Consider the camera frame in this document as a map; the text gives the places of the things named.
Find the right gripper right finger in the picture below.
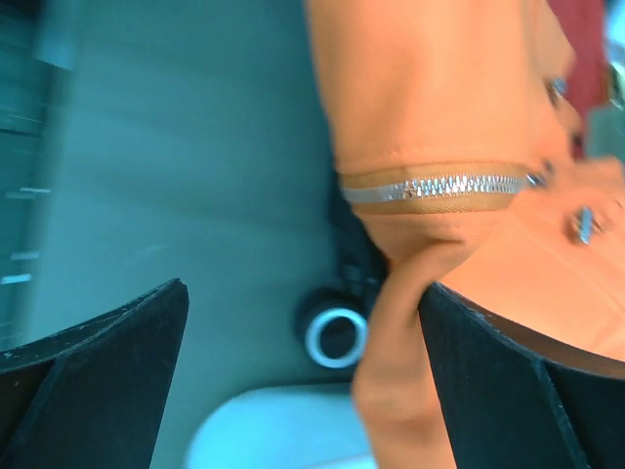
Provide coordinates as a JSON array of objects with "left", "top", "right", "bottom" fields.
[{"left": 419, "top": 283, "right": 624, "bottom": 469}]

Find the white plastic basin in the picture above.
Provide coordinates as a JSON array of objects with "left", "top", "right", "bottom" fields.
[{"left": 185, "top": 383, "right": 377, "bottom": 469}]

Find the black and white suitcase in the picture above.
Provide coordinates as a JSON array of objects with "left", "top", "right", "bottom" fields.
[{"left": 294, "top": 192, "right": 387, "bottom": 369}]

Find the red printed t-shirt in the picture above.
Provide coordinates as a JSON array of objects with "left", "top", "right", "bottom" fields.
[{"left": 549, "top": 0, "right": 608, "bottom": 159}]

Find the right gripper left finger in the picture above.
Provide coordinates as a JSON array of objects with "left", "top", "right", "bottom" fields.
[{"left": 1, "top": 279, "right": 189, "bottom": 469}]

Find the orange garment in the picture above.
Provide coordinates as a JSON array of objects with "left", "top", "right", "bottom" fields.
[{"left": 306, "top": 1, "right": 624, "bottom": 468}]

